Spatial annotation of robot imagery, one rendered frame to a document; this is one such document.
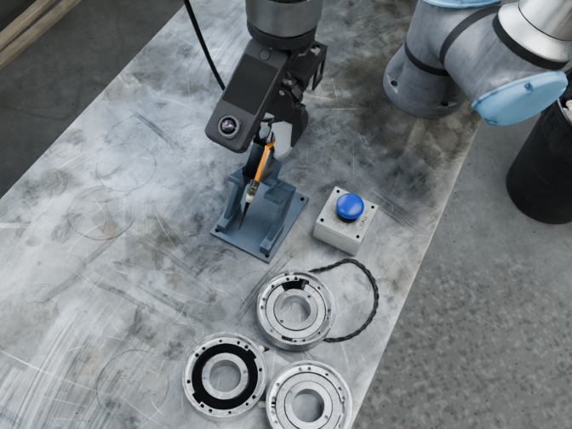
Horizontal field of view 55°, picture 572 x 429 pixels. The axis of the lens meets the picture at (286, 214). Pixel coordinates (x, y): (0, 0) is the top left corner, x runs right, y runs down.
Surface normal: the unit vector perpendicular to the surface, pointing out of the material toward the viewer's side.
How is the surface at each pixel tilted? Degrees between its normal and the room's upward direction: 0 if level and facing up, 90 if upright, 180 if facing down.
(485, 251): 0
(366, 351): 0
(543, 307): 0
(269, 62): 31
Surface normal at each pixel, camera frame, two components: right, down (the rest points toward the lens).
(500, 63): -0.71, 0.38
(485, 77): -0.78, 0.16
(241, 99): -0.14, -0.04
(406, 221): 0.07, -0.51
